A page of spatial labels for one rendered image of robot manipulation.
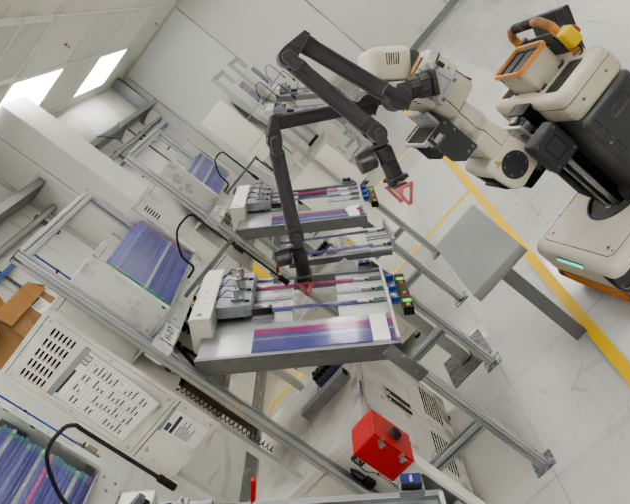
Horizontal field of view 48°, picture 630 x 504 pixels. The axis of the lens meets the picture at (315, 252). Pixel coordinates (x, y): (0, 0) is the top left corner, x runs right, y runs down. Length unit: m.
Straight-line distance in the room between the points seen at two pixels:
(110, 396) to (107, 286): 0.38
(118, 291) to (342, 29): 8.08
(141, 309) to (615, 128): 1.75
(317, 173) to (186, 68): 3.67
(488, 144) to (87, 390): 1.65
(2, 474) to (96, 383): 0.97
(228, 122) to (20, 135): 2.20
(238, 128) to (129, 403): 5.01
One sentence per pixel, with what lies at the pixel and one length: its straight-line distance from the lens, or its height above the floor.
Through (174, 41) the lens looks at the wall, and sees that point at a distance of 10.40.
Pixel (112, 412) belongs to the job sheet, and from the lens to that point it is 2.62.
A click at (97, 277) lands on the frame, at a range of 2.51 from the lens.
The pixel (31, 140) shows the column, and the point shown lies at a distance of 5.97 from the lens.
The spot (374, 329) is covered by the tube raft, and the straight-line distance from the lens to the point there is 2.51.
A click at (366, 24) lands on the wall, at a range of 10.25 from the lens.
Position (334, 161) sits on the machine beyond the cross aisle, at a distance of 7.31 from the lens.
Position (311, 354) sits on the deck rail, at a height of 0.93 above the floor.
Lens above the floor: 1.67
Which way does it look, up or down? 13 degrees down
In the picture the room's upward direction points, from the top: 53 degrees counter-clockwise
